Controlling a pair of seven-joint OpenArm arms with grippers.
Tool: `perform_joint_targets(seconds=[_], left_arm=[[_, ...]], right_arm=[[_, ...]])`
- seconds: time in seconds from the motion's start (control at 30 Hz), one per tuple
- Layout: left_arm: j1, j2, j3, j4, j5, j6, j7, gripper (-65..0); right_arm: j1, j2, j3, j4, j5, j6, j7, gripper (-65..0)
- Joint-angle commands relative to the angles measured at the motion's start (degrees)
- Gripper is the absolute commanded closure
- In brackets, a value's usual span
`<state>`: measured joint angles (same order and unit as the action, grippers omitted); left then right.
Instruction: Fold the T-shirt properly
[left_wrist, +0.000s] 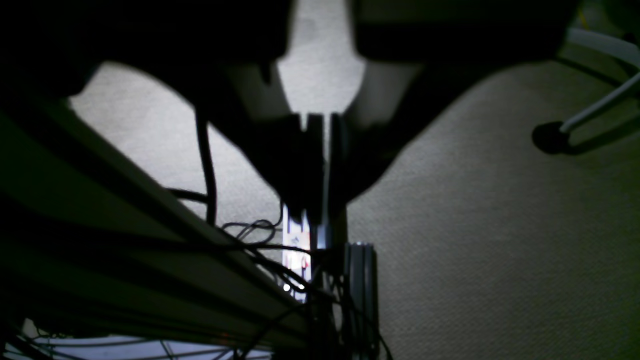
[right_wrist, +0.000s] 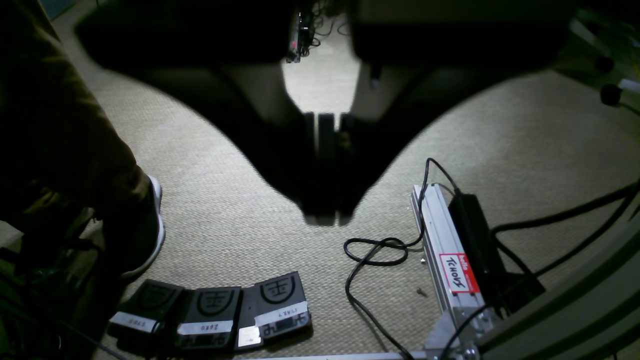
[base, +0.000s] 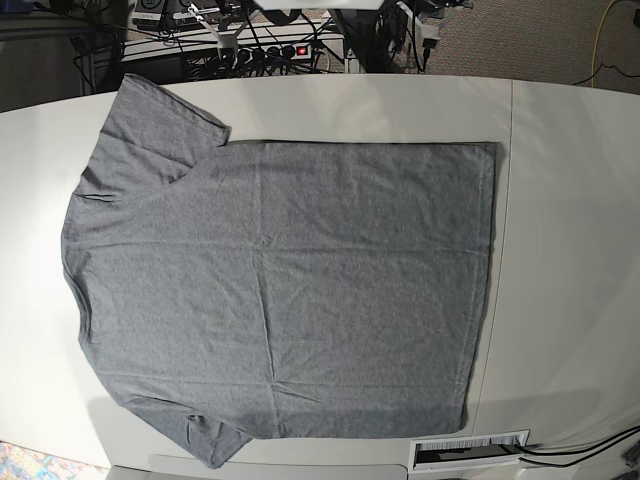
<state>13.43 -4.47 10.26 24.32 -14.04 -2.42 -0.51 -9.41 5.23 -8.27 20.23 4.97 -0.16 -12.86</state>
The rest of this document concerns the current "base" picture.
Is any grey T-shirt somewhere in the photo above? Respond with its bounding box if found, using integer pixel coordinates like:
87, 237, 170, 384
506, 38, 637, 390
61, 75, 498, 469

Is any white table leg column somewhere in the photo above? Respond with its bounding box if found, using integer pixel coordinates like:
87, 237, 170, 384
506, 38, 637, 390
343, 33, 361, 74

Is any black power strip red switch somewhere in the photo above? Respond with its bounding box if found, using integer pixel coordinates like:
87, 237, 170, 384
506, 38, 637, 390
221, 45, 313, 65

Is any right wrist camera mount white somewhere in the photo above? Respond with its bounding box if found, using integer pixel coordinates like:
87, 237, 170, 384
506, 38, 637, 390
171, 1, 248, 54

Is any black cable pair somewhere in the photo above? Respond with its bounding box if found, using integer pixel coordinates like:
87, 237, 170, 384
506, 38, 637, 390
517, 423, 640, 469

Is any yellow cable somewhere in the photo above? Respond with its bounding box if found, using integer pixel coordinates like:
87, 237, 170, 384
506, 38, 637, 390
587, 0, 615, 81

